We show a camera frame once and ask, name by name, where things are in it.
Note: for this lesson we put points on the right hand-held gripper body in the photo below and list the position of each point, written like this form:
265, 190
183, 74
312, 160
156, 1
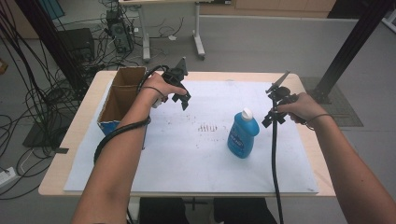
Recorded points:
281, 93

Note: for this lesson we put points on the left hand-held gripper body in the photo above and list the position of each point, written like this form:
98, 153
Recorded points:
176, 76

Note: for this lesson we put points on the blue bottle with white cap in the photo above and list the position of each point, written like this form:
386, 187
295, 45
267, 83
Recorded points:
242, 137

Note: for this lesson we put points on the blue cardboard box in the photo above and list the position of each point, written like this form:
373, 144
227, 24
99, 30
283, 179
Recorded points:
120, 93

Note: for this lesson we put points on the person's left hand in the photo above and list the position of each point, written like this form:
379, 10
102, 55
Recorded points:
157, 87

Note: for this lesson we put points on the person's right hand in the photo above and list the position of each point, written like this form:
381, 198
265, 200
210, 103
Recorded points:
303, 107

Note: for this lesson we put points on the black band on left wrist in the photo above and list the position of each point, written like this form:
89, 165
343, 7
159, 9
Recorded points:
154, 89

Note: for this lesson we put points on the black band on wrist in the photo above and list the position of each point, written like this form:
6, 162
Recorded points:
317, 116
154, 89

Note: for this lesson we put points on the black band on right wrist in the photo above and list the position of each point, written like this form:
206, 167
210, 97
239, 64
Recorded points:
317, 116

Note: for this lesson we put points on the grey floor mat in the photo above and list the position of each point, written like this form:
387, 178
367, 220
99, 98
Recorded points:
345, 109

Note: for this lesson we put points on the white table mat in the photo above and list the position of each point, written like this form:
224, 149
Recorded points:
193, 168

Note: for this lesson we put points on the computer tower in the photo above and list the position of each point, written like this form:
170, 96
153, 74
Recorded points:
120, 34

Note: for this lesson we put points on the wooden cabinet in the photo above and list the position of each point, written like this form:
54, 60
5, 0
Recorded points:
267, 7

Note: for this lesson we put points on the person's right leg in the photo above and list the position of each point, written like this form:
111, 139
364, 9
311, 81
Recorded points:
243, 211

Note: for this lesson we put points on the person's leg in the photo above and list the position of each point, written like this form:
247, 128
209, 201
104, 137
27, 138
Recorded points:
243, 211
163, 211

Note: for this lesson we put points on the black box on floor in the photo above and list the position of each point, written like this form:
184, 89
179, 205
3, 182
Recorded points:
77, 43

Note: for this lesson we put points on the person's left leg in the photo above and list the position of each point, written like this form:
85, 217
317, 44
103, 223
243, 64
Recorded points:
163, 211

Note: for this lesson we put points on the black tape strip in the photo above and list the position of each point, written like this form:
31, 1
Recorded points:
61, 150

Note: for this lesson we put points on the white power strip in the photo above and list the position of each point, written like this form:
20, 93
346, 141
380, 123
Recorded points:
7, 177

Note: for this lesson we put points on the white desk frame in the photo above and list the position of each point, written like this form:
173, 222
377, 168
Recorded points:
199, 37

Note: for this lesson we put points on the black metal post with base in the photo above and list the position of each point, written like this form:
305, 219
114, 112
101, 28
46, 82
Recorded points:
351, 40

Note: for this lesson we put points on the dark metal post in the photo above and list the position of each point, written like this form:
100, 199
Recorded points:
53, 43

